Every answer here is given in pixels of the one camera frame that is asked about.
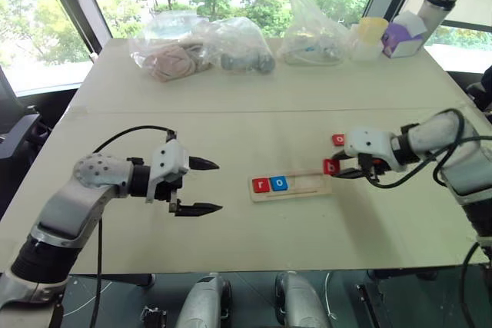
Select thin white cable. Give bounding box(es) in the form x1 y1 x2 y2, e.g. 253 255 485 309
324 272 337 322

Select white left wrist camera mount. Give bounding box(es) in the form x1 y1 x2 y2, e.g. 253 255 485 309
145 139 191 204

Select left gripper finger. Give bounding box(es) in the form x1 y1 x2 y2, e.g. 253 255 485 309
188 156 221 172
174 201 224 217

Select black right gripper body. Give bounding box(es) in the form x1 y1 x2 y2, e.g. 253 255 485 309
357 152 388 184

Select white tumbler with black lid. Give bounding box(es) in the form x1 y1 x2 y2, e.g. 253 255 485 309
417 0 459 43

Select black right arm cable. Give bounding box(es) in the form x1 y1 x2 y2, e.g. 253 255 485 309
363 108 492 328

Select silver robot leg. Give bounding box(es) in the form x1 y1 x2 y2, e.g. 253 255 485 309
274 271 332 328
175 272 234 328

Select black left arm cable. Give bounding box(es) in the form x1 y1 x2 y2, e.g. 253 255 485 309
91 124 178 328

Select black office chair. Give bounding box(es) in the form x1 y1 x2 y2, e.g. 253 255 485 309
0 65 53 162
464 66 492 114

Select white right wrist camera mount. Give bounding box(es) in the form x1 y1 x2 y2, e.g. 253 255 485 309
344 126 407 172

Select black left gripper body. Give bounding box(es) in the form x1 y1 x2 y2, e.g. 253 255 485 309
155 173 185 216

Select wooden letter tray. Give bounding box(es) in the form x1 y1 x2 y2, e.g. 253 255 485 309
248 168 334 204

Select purple and white carton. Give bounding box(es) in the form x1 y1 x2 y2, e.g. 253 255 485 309
381 11 431 59

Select yellow and white plastic cup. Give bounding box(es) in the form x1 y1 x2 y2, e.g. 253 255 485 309
348 16 390 62

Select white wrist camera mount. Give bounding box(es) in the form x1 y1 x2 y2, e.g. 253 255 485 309
344 126 407 172
145 139 191 204

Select tall clear plastic bag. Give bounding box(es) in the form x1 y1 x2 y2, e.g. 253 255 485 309
276 0 351 68

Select black table leg frame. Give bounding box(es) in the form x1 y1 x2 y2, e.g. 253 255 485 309
354 269 439 328

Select clear bag with grey item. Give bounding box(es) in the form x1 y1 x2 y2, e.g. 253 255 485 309
191 16 277 76

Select red letter b block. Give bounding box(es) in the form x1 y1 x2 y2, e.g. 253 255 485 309
322 157 343 177

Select black table foot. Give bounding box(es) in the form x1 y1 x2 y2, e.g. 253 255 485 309
98 273 157 289

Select red letter r block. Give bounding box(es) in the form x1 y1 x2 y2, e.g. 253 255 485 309
251 177 271 194

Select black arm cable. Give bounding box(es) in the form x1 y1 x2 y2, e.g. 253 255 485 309
363 108 492 328
91 124 178 328

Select clear bag with pink cloth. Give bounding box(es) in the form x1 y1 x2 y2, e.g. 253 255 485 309
129 12 216 84

